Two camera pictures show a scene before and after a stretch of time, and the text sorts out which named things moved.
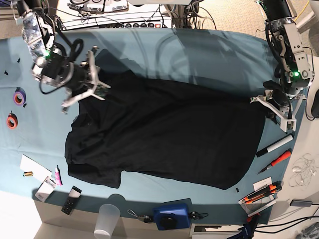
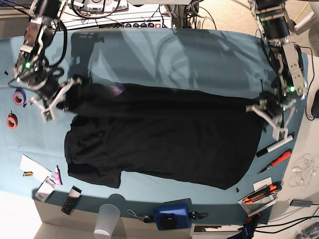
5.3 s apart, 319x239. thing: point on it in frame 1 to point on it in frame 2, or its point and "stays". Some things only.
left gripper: [96, 83] to [47, 113]
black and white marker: [276, 145] stays
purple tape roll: [19, 96] stays
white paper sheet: [39, 171] stays
